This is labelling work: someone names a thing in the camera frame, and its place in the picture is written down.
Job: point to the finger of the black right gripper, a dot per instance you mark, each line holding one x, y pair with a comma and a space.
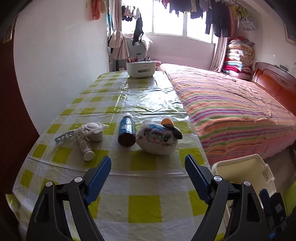
275, 213

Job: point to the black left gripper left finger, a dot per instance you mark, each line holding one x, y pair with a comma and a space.
48, 220

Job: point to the silver pill blister pack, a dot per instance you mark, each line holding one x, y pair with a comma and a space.
65, 136

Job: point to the brown medicine bottle blue label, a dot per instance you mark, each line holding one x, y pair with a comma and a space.
126, 134

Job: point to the white plastic trash bin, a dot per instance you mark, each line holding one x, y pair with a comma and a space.
251, 168

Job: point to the white cylindrical tube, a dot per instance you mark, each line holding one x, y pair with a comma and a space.
83, 145

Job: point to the dark red wooden door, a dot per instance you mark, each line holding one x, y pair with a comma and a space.
18, 133

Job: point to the striped colourful bed cover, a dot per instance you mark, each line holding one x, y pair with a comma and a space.
232, 117

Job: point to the white cup with tissue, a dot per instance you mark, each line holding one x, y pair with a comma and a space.
94, 131

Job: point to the red wooden headboard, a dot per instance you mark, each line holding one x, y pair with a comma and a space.
276, 82

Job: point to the white cat plush toy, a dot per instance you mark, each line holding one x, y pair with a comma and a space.
158, 139

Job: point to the green checkered plastic tablecloth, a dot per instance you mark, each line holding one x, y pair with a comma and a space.
145, 197

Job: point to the stack of folded blankets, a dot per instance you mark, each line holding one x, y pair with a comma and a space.
239, 58

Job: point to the pink curtain right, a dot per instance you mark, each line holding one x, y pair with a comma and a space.
219, 54

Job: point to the white storage box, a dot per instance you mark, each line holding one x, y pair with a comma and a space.
141, 69

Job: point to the beige curtain left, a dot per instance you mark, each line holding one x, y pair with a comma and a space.
117, 40

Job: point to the dark hanging clothes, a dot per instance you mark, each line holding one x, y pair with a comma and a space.
206, 21

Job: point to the orange cloth hanging on wall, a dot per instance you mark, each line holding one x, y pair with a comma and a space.
98, 8

